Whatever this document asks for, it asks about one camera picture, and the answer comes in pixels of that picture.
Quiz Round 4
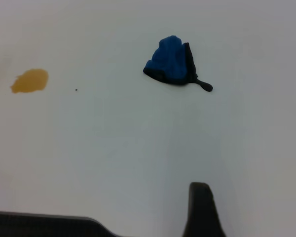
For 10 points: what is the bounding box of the blue and black cloth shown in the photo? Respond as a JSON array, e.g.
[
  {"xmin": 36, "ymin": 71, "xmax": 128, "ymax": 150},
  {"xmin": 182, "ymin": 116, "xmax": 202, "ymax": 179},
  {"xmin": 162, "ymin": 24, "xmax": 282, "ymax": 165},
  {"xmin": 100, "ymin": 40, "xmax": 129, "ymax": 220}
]
[{"xmin": 142, "ymin": 35, "xmax": 214, "ymax": 92}]

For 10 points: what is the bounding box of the black textured base mat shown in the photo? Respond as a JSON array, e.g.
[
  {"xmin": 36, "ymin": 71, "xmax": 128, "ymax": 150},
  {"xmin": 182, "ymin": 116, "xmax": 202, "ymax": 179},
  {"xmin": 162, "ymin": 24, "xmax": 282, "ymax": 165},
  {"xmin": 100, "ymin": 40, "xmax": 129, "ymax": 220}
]
[{"xmin": 0, "ymin": 210, "xmax": 130, "ymax": 237}]

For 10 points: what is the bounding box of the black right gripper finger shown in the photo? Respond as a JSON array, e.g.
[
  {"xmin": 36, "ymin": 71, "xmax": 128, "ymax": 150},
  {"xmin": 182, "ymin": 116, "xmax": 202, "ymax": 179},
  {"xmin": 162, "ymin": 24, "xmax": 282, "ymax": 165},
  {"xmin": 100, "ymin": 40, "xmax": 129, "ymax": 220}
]
[{"xmin": 182, "ymin": 182, "xmax": 226, "ymax": 237}]

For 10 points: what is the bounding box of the brown coffee spill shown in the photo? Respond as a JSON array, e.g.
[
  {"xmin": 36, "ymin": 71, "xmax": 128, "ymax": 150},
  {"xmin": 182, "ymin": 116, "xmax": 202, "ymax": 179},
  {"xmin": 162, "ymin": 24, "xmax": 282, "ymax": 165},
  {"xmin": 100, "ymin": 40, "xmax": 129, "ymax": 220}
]
[{"xmin": 9, "ymin": 68, "xmax": 49, "ymax": 94}]

